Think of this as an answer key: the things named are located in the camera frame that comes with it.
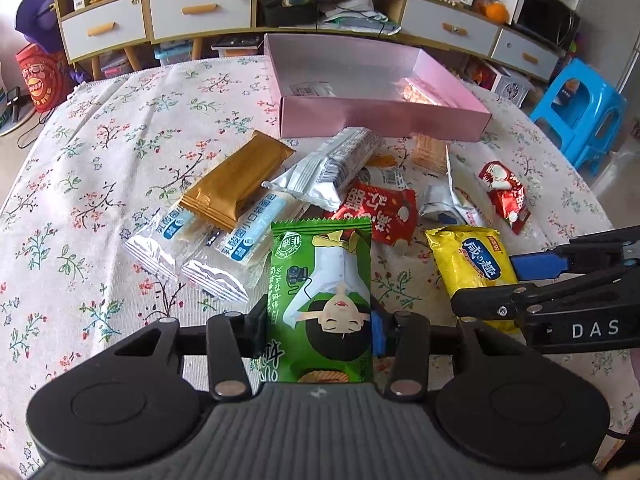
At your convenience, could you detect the red printed bag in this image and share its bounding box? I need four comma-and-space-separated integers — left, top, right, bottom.
14, 42, 74, 114

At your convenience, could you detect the blue clear storage bin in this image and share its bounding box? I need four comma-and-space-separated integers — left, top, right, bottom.
152, 39, 194, 67

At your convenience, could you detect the colourful printed box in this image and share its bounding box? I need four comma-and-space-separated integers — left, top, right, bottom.
469, 57, 534, 107

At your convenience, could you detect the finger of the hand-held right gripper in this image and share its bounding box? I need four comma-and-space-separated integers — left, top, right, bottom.
450, 264, 640, 322
509, 225, 640, 281

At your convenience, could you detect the purple bag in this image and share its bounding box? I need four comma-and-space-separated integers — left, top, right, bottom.
14, 0, 64, 54

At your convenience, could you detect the clear blue white snack packet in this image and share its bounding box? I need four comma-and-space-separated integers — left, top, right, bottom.
180, 194, 306, 304
124, 206, 199, 282

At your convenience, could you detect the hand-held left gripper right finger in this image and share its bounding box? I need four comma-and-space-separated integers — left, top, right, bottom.
370, 308, 522, 401

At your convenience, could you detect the white drawer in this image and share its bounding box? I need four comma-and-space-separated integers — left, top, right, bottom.
490, 27, 561, 81
399, 0, 504, 59
59, 0, 149, 61
147, 0, 254, 44

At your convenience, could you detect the green snack packet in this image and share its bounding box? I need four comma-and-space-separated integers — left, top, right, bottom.
260, 217, 376, 385

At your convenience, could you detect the large red snack packet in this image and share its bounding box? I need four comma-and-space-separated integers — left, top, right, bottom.
324, 179, 419, 247

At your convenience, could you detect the gold snack packet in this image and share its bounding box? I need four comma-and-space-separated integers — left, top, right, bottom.
178, 129, 297, 231

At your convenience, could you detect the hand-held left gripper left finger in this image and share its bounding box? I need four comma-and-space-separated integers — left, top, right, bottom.
114, 296, 270, 403

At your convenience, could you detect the blue plastic stool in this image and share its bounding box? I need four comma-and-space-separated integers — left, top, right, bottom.
529, 57, 629, 177

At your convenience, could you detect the clear wafer packet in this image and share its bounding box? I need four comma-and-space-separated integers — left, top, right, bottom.
411, 132, 449, 174
399, 75, 439, 107

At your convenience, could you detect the wooden cabinet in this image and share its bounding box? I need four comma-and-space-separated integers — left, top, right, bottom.
50, 0, 584, 84

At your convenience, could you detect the black microwave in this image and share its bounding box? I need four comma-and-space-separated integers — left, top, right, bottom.
512, 0, 582, 52

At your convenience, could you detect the long silver snack packet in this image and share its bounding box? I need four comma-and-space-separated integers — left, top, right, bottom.
261, 126, 384, 213

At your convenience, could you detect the yellow snack packet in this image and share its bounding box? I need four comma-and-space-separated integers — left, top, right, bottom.
424, 225, 521, 334

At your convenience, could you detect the small red snack packet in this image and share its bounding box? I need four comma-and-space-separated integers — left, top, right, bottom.
477, 160, 532, 235

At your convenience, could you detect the orange white snack packet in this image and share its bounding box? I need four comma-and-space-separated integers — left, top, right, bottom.
366, 154, 407, 187

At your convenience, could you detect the floral tablecloth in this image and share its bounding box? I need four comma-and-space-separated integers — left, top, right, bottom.
0, 52, 640, 480

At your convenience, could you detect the pink cardboard box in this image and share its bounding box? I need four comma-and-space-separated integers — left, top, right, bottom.
263, 33, 494, 144

